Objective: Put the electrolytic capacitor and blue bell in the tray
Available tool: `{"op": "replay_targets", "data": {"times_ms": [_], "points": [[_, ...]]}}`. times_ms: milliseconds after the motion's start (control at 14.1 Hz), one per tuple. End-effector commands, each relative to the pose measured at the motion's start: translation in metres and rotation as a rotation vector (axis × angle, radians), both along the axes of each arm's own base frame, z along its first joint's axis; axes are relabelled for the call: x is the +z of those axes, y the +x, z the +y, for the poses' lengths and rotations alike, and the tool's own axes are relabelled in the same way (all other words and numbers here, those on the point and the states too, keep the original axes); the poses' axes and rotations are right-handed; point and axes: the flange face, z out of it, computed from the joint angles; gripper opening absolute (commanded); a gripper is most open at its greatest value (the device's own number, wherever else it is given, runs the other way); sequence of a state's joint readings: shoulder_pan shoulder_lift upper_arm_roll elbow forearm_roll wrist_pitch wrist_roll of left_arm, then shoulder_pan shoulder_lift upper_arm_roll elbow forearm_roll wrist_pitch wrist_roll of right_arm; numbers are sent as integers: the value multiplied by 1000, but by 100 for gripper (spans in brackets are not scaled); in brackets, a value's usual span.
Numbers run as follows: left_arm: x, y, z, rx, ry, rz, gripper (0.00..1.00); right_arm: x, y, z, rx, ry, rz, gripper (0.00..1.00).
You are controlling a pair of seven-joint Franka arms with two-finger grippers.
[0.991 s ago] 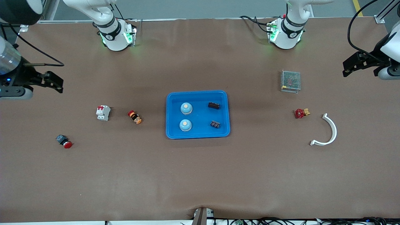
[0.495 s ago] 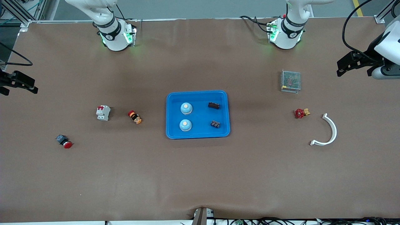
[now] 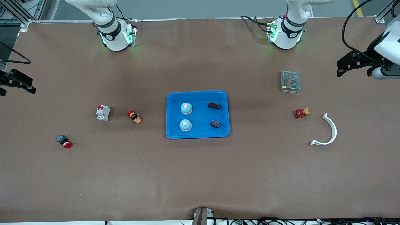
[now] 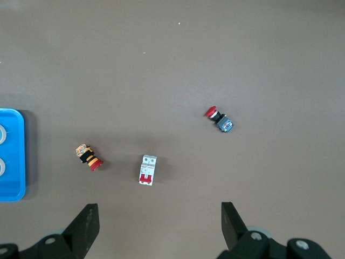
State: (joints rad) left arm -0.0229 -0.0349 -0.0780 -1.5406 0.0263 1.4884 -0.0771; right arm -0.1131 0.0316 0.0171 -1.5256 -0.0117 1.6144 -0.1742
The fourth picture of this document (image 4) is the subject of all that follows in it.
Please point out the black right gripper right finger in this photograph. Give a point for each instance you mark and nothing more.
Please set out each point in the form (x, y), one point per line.
(238, 238)

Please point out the blue plastic tray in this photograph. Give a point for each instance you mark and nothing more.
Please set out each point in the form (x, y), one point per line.
(16, 151)

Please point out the blue dome bell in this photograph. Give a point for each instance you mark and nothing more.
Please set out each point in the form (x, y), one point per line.
(2, 135)
(1, 166)

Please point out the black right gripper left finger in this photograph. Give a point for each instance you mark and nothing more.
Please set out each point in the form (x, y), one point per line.
(78, 237)

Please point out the orange black emergency stop button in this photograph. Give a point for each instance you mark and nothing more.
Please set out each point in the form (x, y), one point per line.
(90, 159)

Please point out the red pushbutton with blue block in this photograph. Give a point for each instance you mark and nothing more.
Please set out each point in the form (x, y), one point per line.
(223, 122)

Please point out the white circuit breaker red switches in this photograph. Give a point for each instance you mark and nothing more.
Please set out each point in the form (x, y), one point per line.
(147, 170)

